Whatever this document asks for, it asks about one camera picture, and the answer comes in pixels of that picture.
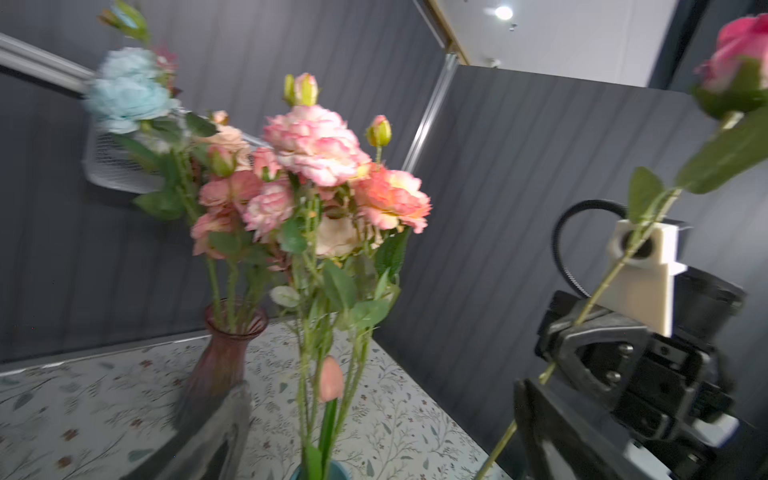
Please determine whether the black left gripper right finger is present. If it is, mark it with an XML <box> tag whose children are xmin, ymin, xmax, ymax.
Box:
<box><xmin>514</xmin><ymin>379</ymin><xmax>648</xmax><ymax>480</ymax></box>

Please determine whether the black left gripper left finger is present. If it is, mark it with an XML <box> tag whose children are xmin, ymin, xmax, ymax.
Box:
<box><xmin>124</xmin><ymin>381</ymin><xmax>252</xmax><ymax>480</ymax></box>

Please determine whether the white wire mesh basket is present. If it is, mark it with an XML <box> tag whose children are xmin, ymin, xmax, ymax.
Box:
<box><xmin>82</xmin><ymin>116</ymin><xmax>271</xmax><ymax>196</ymax></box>

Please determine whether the dark pink bud stem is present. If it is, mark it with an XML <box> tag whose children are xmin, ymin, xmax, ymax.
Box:
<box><xmin>505</xmin><ymin>13</ymin><xmax>767</xmax><ymax>450</ymax></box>

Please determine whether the pink bud spray stem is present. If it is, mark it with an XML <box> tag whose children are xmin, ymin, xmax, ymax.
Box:
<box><xmin>191</xmin><ymin>171</ymin><xmax>266</xmax><ymax>335</ymax></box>

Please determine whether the pale peony spray stem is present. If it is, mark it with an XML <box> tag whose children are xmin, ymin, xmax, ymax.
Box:
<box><xmin>242</xmin><ymin>71</ymin><xmax>433</xmax><ymax>480</ymax></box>

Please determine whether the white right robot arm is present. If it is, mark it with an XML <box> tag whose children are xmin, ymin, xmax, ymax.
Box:
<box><xmin>515</xmin><ymin>220</ymin><xmax>767</xmax><ymax>479</ymax></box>

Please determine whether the pink ribbed glass vase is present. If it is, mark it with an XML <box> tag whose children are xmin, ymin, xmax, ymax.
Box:
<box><xmin>173</xmin><ymin>304</ymin><xmax>269</xmax><ymax>430</ymax></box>

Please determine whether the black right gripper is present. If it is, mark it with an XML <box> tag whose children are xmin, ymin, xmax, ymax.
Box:
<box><xmin>534</xmin><ymin>290</ymin><xmax>734</xmax><ymax>442</ymax></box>

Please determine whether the white green rose spray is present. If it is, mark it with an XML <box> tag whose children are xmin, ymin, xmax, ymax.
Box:
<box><xmin>85</xmin><ymin>1</ymin><xmax>201</xmax><ymax>224</ymax></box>

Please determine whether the teal ceramic vase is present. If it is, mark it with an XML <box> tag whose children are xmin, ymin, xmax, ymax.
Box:
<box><xmin>290</xmin><ymin>460</ymin><xmax>352</xmax><ymax>480</ymax></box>

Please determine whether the small pink flower spray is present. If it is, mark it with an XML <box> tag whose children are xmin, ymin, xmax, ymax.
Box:
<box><xmin>270</xmin><ymin>210</ymin><xmax>411</xmax><ymax>479</ymax></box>

